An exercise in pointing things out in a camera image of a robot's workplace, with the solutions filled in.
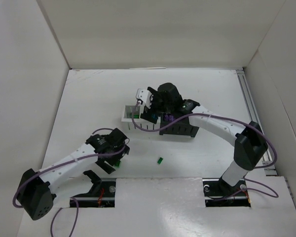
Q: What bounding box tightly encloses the purple lego brick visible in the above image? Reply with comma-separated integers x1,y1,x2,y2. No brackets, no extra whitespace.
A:
163,114,175,122

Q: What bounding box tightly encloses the teal printed oval lego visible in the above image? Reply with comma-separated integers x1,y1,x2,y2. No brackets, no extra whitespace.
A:
150,114,159,120

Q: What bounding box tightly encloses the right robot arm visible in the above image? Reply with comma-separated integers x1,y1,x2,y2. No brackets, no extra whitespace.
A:
136,82,268,193

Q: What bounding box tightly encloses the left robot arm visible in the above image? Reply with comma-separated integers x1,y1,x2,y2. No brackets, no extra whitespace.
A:
12,128,130,220

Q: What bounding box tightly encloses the white double bin container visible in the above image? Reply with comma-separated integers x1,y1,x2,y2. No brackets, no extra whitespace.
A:
121,105,160,133

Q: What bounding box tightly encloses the black double bin container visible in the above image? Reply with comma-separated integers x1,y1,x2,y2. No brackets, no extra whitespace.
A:
159,113,199,138

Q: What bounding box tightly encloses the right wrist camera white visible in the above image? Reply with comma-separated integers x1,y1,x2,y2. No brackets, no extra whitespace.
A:
136,88,153,109

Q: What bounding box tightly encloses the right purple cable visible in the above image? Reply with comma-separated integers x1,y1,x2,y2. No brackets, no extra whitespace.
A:
132,101,279,198

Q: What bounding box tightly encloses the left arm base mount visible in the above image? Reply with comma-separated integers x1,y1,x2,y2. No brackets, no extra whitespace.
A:
74,170,116,208

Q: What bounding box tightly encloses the aluminium rail right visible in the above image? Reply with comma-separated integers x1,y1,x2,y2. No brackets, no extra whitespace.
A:
236,69,278,176

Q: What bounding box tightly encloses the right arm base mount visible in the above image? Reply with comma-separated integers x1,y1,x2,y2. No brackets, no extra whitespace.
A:
203,178,251,207

